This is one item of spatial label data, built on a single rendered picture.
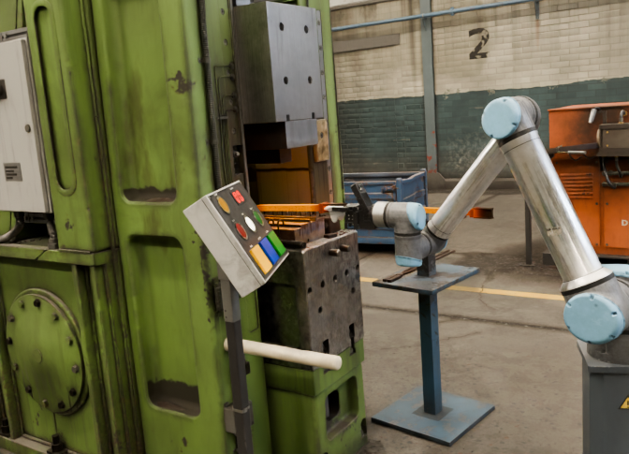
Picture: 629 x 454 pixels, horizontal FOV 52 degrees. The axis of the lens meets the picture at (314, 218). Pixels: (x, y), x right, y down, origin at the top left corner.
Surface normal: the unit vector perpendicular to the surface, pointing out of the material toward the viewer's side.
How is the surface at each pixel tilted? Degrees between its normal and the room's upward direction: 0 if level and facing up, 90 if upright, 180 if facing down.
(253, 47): 90
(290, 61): 90
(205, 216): 90
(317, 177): 90
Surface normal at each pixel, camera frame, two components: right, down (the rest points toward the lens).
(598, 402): -0.85, 0.15
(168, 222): -0.55, 0.18
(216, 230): -0.14, 0.18
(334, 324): 0.83, 0.03
